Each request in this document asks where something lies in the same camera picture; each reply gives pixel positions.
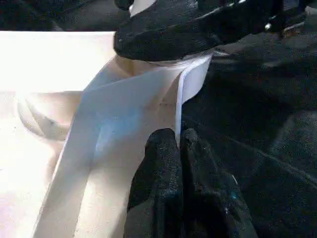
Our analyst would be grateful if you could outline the white plastic table leg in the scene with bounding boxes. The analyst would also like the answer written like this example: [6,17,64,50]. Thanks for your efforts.
[129,0,160,17]

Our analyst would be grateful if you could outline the black work mat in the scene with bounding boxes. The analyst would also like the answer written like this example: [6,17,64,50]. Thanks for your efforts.
[0,0,317,238]

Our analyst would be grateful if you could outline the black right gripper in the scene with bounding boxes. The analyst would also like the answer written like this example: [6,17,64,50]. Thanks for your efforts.
[267,0,317,38]

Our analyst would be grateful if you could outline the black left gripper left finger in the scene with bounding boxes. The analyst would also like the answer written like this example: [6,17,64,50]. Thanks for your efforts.
[124,127,183,238]

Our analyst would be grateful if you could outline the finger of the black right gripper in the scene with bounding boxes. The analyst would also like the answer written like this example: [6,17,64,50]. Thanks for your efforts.
[113,0,278,63]

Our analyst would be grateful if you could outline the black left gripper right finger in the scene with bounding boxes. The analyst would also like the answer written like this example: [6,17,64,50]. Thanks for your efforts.
[179,127,259,238]

